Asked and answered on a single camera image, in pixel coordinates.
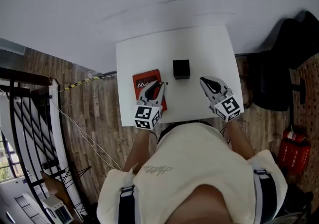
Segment black office chair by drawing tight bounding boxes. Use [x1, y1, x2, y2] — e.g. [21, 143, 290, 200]
[246, 10, 319, 112]

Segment yellow black striped tape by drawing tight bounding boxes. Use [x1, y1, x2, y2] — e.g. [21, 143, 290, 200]
[58, 76, 100, 92]

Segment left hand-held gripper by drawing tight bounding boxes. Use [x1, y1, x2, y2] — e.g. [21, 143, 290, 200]
[134, 81, 166, 131]

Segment person's cream T-shirt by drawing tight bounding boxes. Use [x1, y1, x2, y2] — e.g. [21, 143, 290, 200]
[96, 122, 289, 224]

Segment red fire extinguisher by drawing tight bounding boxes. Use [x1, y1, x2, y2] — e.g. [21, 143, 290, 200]
[282, 128, 307, 144]

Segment black stair railing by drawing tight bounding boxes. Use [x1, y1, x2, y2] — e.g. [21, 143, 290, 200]
[0, 67, 93, 224]

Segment black white harness strap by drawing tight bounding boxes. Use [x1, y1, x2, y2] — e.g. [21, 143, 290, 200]
[253, 168, 279, 224]
[119, 185, 137, 224]

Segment white floor cable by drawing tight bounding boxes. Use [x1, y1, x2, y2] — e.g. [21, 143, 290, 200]
[51, 98, 124, 172]

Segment person's head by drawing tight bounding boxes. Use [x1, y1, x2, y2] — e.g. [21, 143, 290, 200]
[171, 184, 232, 224]

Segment red book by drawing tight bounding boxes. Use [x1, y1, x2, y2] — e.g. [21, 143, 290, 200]
[132, 69, 168, 112]

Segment person's right forearm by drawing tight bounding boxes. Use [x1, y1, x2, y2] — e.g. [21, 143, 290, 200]
[225, 119, 257, 161]

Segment white box appliance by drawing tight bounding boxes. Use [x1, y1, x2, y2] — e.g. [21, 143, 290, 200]
[41, 195, 74, 224]

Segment person's black shorts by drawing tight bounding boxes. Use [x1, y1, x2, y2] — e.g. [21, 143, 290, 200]
[158, 120, 215, 144]

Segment black square pen holder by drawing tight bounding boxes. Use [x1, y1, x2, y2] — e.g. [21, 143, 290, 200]
[172, 59, 191, 80]

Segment red fire extinguisher box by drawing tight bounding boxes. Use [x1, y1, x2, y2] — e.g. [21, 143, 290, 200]
[276, 140, 312, 175]

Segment window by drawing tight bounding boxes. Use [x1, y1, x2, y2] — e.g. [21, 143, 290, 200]
[0, 128, 20, 184]

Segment person's left forearm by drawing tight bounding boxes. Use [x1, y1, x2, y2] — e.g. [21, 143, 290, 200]
[123, 128, 153, 174]

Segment brown wooden board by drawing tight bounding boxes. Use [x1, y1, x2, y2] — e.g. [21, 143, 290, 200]
[39, 170, 75, 216]

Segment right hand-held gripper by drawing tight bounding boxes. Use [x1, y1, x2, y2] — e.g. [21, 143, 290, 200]
[199, 76, 242, 123]

